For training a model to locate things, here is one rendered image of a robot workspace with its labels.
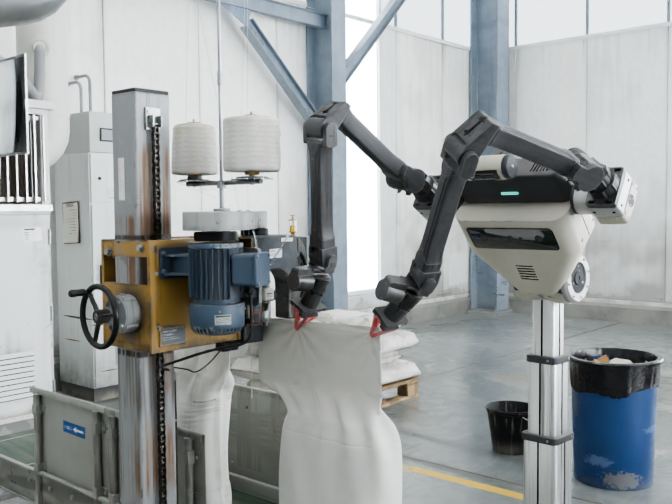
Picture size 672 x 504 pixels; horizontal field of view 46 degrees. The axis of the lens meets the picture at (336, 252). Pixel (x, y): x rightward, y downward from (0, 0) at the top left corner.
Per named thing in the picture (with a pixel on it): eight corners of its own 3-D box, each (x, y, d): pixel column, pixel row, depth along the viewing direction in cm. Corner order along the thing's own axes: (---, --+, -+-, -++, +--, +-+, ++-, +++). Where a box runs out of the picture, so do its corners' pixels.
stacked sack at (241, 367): (331, 368, 588) (331, 349, 587) (271, 385, 535) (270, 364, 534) (288, 362, 614) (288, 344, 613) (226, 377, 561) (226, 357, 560)
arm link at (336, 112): (344, 91, 221) (321, 89, 229) (320, 132, 219) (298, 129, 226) (429, 176, 250) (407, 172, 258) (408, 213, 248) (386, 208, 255)
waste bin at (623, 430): (676, 475, 422) (678, 353, 419) (640, 502, 384) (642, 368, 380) (589, 457, 454) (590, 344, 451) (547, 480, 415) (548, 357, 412)
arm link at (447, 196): (484, 154, 188) (463, 132, 196) (463, 154, 186) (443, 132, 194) (439, 295, 212) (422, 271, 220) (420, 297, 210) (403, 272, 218)
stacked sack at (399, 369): (424, 379, 607) (424, 359, 606) (369, 395, 557) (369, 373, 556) (380, 372, 635) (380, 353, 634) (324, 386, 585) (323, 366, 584)
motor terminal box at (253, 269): (272, 293, 220) (271, 251, 220) (258, 297, 211) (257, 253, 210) (244, 292, 223) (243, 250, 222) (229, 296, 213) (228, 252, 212)
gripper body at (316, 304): (288, 303, 239) (297, 283, 236) (311, 300, 247) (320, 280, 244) (301, 316, 236) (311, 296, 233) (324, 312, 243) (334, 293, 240)
